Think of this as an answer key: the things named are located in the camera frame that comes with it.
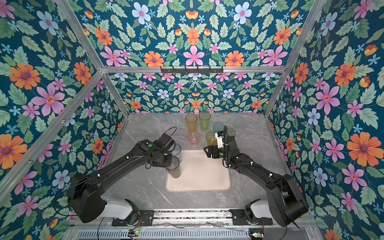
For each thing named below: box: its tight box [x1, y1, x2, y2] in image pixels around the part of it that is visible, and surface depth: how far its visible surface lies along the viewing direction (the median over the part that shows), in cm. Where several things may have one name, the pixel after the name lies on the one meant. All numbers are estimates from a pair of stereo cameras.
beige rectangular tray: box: [165, 149, 231, 192], surface depth 89 cm
